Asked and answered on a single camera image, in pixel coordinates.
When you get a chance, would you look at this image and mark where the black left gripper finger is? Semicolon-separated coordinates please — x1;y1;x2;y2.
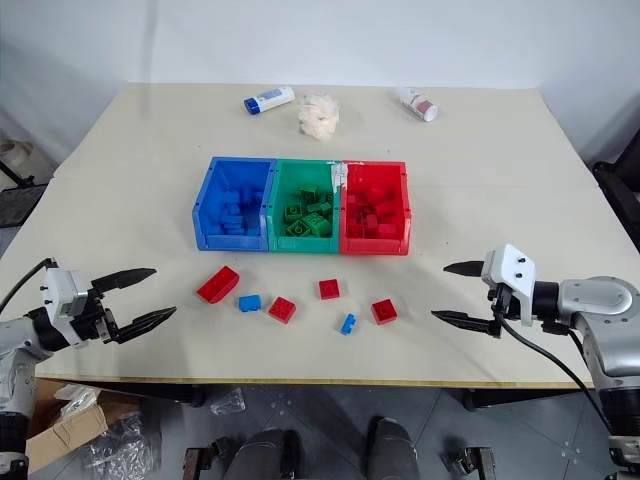
90;267;158;296
115;306;179;346

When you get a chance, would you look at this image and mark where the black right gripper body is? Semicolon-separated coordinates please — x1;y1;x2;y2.
486;281;517;327

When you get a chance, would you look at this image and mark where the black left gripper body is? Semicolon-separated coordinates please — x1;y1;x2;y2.
69;288;122;347

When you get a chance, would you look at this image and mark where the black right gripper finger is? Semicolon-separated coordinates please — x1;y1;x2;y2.
443;260;486;280
430;309;502;340

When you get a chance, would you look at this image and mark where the large red building brick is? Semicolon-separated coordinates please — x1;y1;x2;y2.
195;265;242;305

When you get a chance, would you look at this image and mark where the red plastic bin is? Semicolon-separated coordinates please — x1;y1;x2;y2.
338;160;413;257

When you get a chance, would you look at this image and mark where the blue plastic bin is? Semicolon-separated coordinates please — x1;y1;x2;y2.
191;155;278;252

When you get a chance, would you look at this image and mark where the clear plastic bag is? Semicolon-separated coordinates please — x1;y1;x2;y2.
208;386;247;417
85;415;162;475

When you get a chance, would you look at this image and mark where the brown cardboard box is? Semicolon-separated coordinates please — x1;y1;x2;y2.
24;383;142;474

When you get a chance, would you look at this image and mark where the black stand with white disc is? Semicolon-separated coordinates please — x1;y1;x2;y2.
0;138;49;229

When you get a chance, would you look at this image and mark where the dark rounded shape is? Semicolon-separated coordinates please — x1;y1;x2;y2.
233;428;307;480
366;416;420;480

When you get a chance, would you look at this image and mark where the black chair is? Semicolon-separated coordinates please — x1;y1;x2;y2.
591;132;640;229

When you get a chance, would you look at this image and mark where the green plastic bin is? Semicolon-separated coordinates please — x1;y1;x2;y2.
265;158;347;254

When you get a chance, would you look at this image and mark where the white bottle with red label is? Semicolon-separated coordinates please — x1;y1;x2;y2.
394;86;440;123

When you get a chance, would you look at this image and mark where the crumpled white tissue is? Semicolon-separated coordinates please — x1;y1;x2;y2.
296;93;343;142

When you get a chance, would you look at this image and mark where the white bottle with blue cap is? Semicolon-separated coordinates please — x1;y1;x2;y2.
242;85;296;116

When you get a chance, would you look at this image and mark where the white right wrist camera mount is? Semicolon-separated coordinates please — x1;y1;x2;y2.
480;243;538;329

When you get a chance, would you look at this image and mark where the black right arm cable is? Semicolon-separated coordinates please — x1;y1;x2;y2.
491;308;609;419

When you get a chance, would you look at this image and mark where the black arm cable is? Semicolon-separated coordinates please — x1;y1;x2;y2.
0;257;57;310
491;308;609;419

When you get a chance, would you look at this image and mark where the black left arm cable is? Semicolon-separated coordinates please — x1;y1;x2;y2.
0;257;57;310

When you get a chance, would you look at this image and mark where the brown black foot bracket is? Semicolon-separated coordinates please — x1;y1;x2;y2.
182;436;237;475
441;443;497;477

